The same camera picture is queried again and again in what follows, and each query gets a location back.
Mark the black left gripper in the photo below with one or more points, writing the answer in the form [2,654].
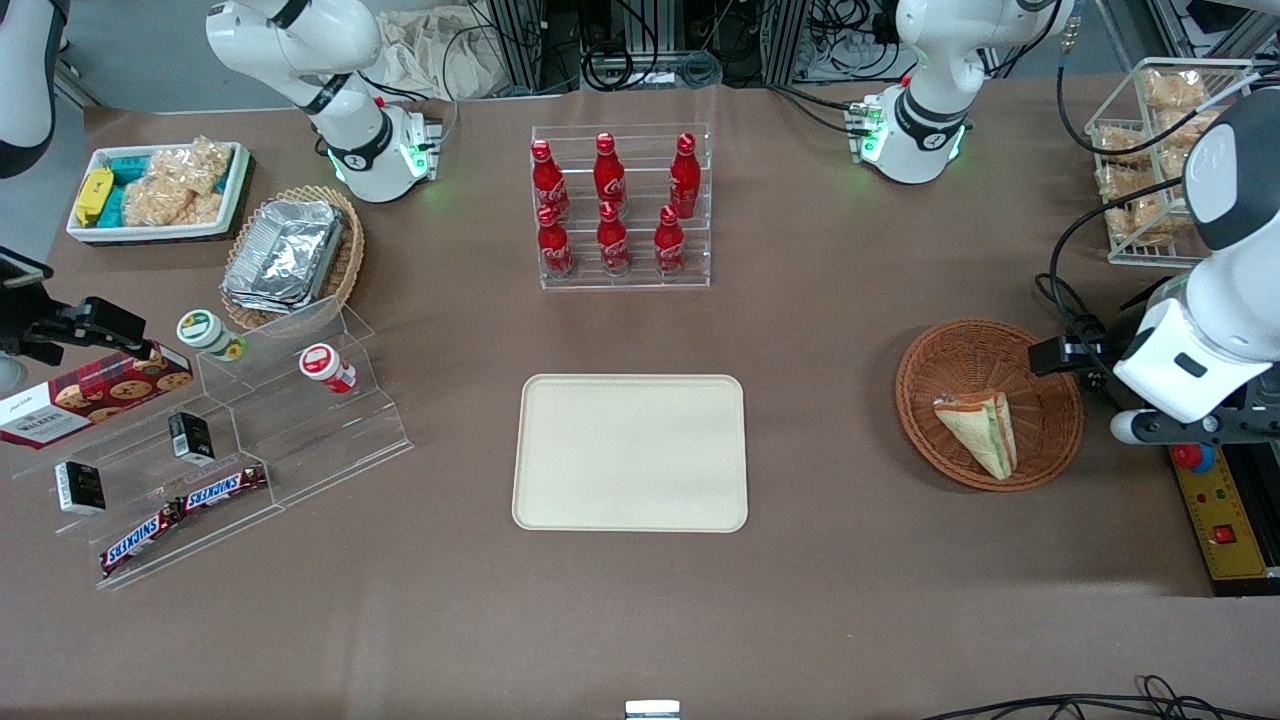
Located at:
[1103,350]

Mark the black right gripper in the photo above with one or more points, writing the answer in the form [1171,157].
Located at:
[52,329]

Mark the triangular sandwich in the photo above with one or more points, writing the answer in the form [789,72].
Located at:
[982,432]

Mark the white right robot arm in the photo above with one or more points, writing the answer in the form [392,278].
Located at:
[352,150]

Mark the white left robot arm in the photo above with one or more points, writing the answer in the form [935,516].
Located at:
[930,100]

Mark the brown round wicker basket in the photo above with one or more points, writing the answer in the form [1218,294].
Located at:
[960,370]

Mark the light oval wicker basket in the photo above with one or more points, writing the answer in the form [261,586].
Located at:
[348,260]

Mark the beige rectangular tray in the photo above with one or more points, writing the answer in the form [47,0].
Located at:
[630,452]

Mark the red tartan cookie box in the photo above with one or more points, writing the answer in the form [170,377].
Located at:
[95,398]

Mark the green lidded white cup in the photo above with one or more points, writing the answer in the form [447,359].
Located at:
[205,333]

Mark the white rectangular snack bin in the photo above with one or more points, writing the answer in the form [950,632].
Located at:
[150,232]

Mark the yellow snack packet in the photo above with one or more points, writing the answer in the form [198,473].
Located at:
[94,195]

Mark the small black box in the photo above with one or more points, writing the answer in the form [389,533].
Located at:
[80,487]
[190,437]

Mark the clear bag rice crackers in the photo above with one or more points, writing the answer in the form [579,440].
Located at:
[180,185]

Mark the teal snack packets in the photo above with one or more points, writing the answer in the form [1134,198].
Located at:
[128,165]

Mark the bagged fried snack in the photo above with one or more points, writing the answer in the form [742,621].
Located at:
[1173,88]
[1185,128]
[1122,145]
[1140,222]
[1125,183]
[1172,162]

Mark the red emergency stop button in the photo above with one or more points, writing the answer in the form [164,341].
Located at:
[1193,457]

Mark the stacked aluminium foil trays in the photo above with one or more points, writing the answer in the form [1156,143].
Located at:
[285,255]

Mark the brown snickers bar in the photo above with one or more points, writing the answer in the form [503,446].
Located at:
[140,540]
[224,487]

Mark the clear acrylic stepped display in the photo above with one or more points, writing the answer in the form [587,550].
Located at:
[300,430]

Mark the red lidded white cup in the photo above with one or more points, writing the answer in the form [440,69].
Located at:
[324,366]

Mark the black machine with yellow panel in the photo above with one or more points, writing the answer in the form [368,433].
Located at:
[1260,520]

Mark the red cola bottle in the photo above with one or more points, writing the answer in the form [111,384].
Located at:
[613,242]
[685,178]
[669,245]
[548,182]
[609,172]
[555,248]

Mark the beige crumpled cloth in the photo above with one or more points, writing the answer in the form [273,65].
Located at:
[430,55]

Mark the clear acrylic bottle rack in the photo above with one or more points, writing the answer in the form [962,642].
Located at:
[640,270]

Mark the small silver metal object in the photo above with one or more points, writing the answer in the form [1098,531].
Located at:
[652,710]

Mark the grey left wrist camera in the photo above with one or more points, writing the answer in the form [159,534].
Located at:
[1200,427]

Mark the red rocker switch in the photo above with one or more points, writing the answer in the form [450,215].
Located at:
[1225,534]

